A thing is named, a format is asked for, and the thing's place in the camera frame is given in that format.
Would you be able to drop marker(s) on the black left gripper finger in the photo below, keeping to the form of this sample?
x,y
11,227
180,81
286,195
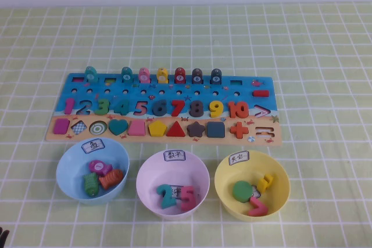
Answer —
x,y
5,239
0,237

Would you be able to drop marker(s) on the magenta wooden rectangle piece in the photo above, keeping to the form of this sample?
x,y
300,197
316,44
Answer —
x,y
60,126

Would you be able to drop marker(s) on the light blue plastic bowl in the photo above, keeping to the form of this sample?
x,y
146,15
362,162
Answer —
x,y
69,172

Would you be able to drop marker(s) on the teal wooden heart piece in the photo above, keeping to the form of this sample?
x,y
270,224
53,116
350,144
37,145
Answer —
x,y
118,126

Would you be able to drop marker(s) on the pink plastic bowl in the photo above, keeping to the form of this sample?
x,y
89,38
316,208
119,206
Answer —
x,y
151,172

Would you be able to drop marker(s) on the pink wooden trapezoid piece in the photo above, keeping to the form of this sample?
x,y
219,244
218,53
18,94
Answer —
x,y
137,129

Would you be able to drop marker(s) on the yellow wooden pentagon piece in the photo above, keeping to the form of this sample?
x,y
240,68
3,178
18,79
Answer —
x,y
157,129

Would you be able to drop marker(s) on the red wooden triangle piece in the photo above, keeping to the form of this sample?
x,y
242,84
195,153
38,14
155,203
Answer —
x,y
176,131

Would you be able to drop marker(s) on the dark blue wooden square piece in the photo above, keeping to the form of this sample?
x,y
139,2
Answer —
x,y
216,129

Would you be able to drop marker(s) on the green wooden circle piece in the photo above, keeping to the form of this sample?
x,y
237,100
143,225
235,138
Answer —
x,y
242,191

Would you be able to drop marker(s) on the yellow plastic bowl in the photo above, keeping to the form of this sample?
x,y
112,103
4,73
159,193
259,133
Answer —
x,y
279,201

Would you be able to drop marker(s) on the wooden number puzzle board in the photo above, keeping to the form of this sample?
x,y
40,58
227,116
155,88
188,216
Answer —
x,y
247,98

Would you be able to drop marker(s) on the green wooden fish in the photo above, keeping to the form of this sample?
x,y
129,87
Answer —
x,y
90,185

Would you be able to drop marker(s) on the magenta wooden fish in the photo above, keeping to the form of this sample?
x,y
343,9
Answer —
x,y
97,166

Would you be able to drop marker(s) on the orange wooden fish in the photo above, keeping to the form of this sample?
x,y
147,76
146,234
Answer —
x,y
112,179

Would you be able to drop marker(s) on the white handwritten paper label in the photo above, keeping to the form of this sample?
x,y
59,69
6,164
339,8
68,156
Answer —
x,y
239,158
93,146
175,155

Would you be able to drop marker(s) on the pink wooden number one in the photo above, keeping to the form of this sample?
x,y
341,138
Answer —
x,y
68,106

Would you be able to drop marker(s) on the green wooden number three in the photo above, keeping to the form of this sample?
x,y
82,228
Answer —
x,y
104,107

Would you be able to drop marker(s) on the teal wooden number two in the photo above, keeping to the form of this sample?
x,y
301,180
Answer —
x,y
165,198

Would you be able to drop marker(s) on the teal wooden number four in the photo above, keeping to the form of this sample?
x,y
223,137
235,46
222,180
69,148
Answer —
x,y
123,108

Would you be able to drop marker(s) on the teal fish numbered two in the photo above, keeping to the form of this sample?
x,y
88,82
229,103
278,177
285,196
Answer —
x,y
91,75

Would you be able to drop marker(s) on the pink-red wooden number five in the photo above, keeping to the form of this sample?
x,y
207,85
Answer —
x,y
189,200

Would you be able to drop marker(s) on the dark blue wooden number six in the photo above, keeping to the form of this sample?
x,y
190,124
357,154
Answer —
x,y
158,111

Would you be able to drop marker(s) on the teal fish numbered four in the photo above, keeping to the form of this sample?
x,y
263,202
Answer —
x,y
127,76

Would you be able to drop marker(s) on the pink fish numbered five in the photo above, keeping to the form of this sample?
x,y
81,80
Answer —
x,y
144,76

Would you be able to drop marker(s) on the red wooden number seven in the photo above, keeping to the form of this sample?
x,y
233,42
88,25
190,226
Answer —
x,y
177,108

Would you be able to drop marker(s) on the purple star block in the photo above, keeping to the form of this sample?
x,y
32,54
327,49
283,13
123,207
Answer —
x,y
196,129

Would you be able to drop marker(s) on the yellow fish numbered six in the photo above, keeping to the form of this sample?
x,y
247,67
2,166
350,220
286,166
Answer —
x,y
162,76

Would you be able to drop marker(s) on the purple number eight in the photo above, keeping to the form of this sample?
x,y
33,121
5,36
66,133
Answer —
x,y
196,114

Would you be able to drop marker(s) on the red fish numbered seven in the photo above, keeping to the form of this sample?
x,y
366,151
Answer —
x,y
180,76

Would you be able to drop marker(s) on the yellow wooden number nine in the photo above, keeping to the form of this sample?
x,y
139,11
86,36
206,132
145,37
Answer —
x,y
216,114

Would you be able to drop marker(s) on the brown fish numbered eight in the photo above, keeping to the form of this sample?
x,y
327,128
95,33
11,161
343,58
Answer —
x,y
197,77

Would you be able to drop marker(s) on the pink wooden greater-than sign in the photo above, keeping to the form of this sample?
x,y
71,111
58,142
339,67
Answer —
x,y
258,208

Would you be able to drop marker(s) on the orange wooden plus sign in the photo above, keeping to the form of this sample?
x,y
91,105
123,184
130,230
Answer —
x,y
239,130

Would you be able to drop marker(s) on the orange wooden number ten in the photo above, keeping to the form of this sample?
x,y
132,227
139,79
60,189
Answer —
x,y
232,110

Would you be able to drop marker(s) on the yellow wooden equals sign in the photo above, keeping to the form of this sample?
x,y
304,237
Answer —
x,y
264,184

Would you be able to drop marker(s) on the dark blue fish numbered nine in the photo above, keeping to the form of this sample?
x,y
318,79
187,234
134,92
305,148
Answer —
x,y
216,77

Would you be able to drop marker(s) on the red wooden minus sign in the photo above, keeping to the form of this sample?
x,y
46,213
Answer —
x,y
259,93

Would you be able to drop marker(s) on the green checked tablecloth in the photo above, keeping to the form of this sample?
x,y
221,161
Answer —
x,y
319,56

